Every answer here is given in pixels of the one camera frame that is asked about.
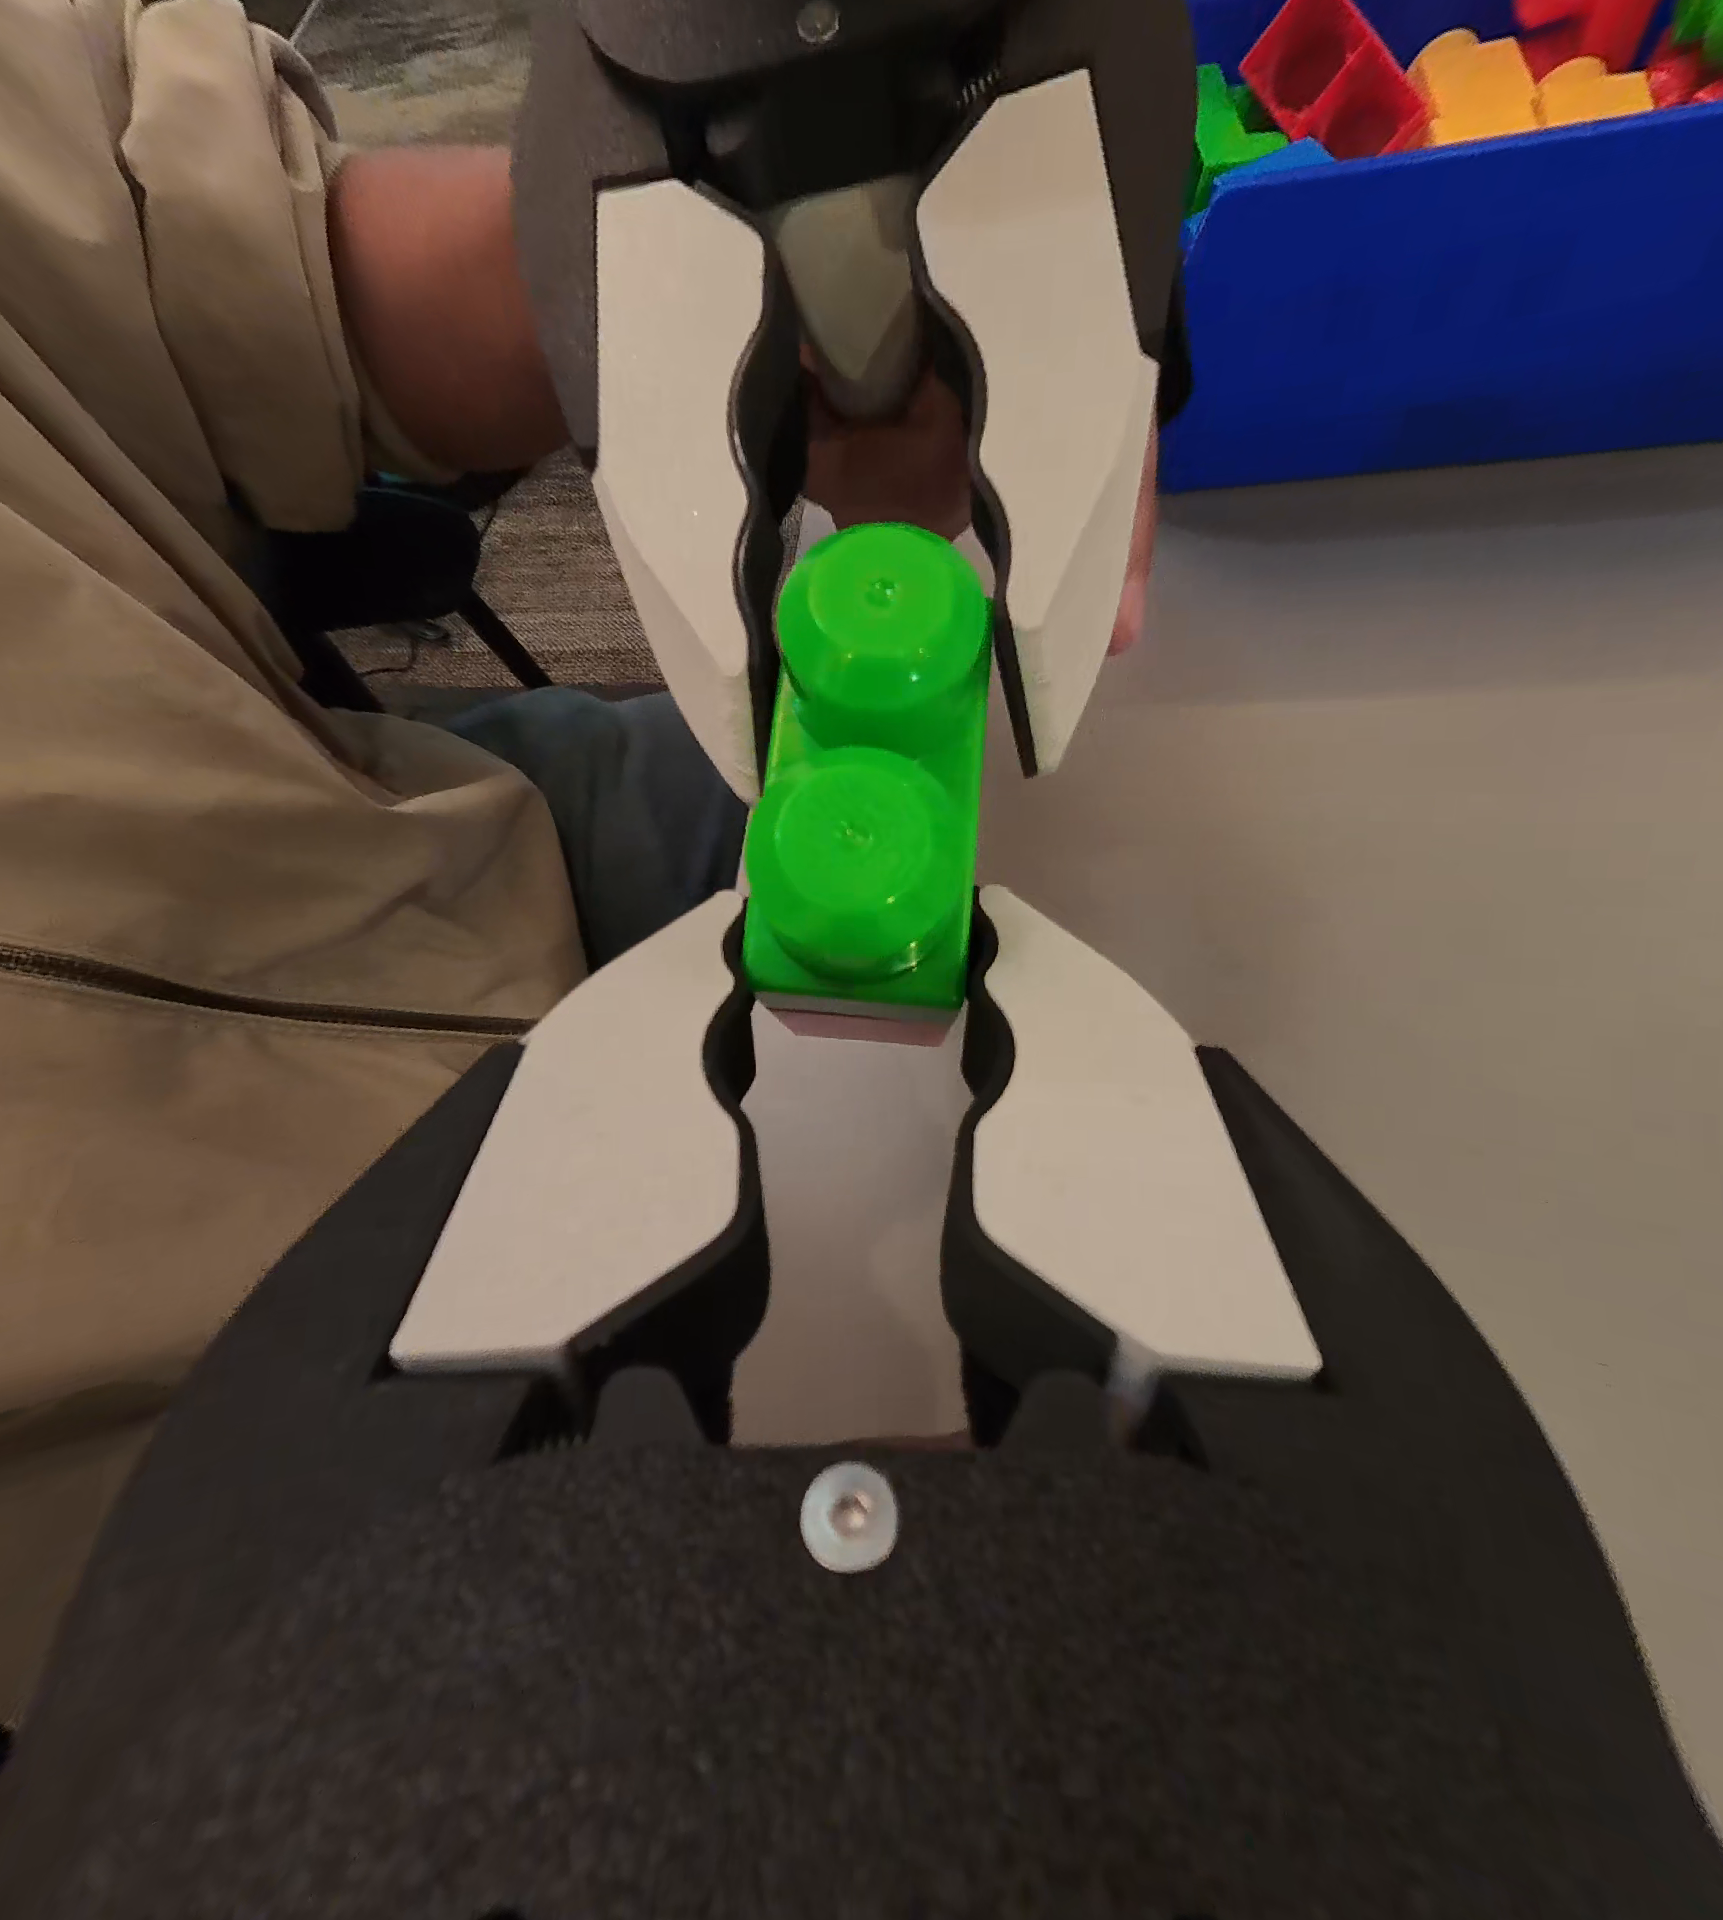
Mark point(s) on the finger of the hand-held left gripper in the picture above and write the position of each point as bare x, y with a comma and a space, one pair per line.
666, 420
1072, 420

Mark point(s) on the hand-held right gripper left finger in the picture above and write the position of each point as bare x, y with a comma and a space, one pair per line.
563, 1200

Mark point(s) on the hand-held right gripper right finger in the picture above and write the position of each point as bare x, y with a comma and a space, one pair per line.
1148, 1200

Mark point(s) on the blue storage bin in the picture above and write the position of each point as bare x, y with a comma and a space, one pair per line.
1492, 300

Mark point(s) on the green mega block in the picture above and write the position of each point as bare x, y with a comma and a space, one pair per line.
862, 841

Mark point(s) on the person's left forearm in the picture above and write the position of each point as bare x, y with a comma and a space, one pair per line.
457, 300

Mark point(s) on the pile of colourful blocks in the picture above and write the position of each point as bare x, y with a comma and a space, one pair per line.
1342, 77

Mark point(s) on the person's left hand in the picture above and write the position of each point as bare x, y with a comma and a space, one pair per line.
1136, 570

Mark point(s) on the person's jeans leg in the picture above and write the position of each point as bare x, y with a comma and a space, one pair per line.
636, 810

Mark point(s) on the person's beige jacket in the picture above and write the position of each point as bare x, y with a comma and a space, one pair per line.
143, 900

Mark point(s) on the black stool frame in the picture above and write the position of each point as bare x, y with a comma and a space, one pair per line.
397, 557

